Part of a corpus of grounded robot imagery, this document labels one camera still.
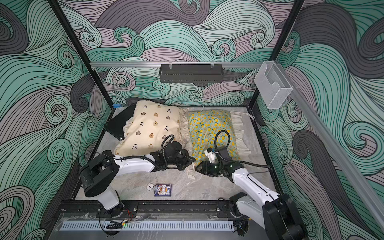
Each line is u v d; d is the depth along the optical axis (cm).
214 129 95
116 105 122
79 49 86
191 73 95
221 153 66
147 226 70
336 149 52
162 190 78
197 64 95
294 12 73
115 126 100
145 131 93
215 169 70
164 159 66
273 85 78
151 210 74
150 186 81
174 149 66
